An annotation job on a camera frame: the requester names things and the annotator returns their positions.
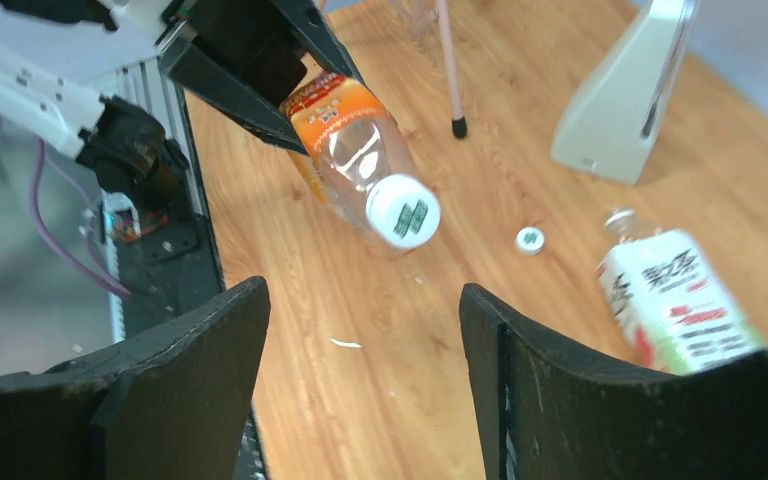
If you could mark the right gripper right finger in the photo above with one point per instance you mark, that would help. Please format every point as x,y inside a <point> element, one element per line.
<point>549,407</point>

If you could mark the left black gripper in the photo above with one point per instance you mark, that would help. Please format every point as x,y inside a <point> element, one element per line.
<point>262,60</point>

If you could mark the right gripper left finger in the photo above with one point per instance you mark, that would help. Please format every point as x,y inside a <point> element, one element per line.
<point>169,403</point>

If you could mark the orange label plastic bottle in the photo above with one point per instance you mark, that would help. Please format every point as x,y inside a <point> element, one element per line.
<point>351,142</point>

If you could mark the white bottle cap green print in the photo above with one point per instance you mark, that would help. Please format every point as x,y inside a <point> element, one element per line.
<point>402,211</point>

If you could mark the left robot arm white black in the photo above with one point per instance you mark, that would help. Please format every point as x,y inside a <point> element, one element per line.
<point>125,146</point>

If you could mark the white green label bottle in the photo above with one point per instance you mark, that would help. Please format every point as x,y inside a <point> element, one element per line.
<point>667,299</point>

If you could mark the small white bottle cap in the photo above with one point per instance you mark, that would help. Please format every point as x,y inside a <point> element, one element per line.
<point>530,240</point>

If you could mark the pink music stand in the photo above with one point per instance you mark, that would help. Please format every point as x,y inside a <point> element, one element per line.
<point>421,17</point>

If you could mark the beige metronome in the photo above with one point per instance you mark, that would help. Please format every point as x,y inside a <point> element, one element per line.
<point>613,120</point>

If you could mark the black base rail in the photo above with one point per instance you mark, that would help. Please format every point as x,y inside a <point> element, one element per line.
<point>176,269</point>

